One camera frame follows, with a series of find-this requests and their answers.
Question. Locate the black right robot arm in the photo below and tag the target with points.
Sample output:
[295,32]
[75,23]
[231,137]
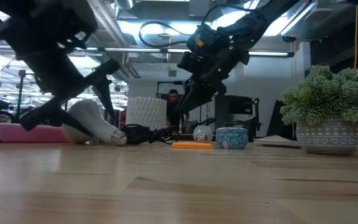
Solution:
[259,21]

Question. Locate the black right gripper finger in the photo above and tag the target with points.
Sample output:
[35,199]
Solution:
[200,96]
[190,87]

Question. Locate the bright ceiling light panel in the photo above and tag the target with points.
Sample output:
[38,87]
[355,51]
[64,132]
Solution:
[283,23]

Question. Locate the person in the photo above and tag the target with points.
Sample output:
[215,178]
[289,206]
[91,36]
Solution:
[173,105]

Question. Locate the orange sticky note pad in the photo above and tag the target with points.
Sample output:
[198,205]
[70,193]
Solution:
[191,145]

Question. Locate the linear ceiling light fixture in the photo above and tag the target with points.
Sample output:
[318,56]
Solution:
[269,53]

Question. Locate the green succulent in patterned pot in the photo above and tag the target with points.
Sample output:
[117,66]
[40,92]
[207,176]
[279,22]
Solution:
[331,137]

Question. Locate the grey wall vent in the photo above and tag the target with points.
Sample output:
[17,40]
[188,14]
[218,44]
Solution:
[172,73]

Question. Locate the black monitor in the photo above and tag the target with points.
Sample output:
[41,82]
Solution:
[235,105]

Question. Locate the black background rig frame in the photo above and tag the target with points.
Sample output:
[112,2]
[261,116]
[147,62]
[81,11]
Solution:
[20,93]
[166,82]

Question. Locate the black ceiling camera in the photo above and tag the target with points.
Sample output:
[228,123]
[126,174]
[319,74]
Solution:
[288,39]

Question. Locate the white ribbed mug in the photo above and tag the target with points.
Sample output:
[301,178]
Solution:
[146,112]

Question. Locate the black leaning panel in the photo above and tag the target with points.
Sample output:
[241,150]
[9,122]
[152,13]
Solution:
[275,121]

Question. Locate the small white light bulb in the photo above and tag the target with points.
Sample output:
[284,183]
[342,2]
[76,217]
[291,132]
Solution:
[203,133]

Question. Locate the black background robot arm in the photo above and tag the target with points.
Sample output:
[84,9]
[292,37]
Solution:
[208,121]

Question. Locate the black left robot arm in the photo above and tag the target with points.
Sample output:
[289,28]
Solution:
[42,9]

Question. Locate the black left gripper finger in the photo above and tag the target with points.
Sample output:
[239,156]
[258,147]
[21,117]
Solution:
[106,93]
[57,117]

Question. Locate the pink case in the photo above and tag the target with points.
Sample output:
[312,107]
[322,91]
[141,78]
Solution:
[11,133]

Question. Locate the blue patterned bowl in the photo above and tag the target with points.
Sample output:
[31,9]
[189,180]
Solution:
[232,138]

